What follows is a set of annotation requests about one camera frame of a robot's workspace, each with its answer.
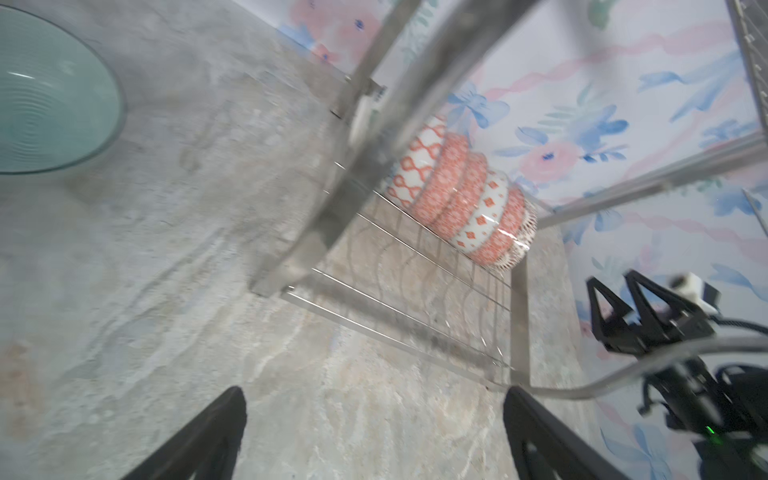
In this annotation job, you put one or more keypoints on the steel two-tier dish rack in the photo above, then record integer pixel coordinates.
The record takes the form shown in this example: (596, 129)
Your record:
(459, 343)

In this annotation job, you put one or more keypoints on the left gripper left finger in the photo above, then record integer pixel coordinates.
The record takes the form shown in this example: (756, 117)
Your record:
(205, 448)

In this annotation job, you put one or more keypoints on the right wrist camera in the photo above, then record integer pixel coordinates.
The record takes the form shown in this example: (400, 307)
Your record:
(696, 290)

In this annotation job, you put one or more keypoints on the maroon patterned white bowl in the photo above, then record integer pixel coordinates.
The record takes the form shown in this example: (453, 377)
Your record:
(522, 240)

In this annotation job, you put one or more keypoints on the blue triangle pattern bowl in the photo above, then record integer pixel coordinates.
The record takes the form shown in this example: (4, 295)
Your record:
(411, 172)

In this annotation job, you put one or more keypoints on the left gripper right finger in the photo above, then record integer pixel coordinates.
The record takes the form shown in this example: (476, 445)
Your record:
(543, 447)

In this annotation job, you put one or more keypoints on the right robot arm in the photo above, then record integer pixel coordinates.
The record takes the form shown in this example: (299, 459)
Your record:
(725, 408)

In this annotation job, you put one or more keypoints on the mint green bowl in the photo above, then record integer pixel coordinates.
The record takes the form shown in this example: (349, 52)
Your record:
(62, 106)

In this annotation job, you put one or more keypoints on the right aluminium frame post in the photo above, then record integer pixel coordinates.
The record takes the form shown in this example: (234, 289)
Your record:
(742, 153)

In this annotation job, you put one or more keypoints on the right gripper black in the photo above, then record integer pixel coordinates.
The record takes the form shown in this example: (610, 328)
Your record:
(660, 318)

